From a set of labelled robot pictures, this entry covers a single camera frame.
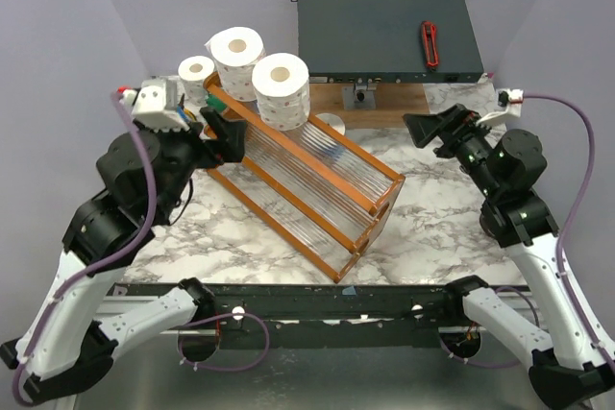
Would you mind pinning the small green object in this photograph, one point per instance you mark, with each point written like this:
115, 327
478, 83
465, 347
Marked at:
215, 103

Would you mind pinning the white red-dotted paper roll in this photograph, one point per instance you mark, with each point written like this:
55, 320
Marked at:
235, 52

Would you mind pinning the orange wooden shelf rack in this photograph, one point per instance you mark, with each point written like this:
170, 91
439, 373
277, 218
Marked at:
318, 190

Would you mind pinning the plain white paper roll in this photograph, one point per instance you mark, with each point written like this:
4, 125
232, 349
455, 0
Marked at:
193, 71

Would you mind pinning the red black utility knife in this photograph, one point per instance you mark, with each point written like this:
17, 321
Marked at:
428, 32

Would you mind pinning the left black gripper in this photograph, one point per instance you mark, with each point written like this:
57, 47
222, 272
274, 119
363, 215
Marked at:
232, 135

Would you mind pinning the brown wooden board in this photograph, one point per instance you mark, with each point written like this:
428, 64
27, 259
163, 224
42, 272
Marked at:
382, 108

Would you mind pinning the black yellow pliers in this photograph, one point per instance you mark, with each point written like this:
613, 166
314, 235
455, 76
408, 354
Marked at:
186, 114

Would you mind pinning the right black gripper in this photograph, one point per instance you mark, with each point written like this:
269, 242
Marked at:
452, 127

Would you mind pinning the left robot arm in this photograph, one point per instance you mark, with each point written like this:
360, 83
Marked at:
66, 351

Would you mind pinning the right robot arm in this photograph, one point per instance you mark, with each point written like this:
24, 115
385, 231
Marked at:
572, 359

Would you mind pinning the grey metal stand bracket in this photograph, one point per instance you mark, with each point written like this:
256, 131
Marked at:
359, 96

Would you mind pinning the dark grey rack-mount device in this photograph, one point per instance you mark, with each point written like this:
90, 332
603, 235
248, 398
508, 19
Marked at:
379, 41

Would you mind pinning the white roll behind shelf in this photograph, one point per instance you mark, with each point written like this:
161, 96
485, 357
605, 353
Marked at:
333, 121

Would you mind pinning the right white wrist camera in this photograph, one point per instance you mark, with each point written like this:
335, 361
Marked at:
509, 103

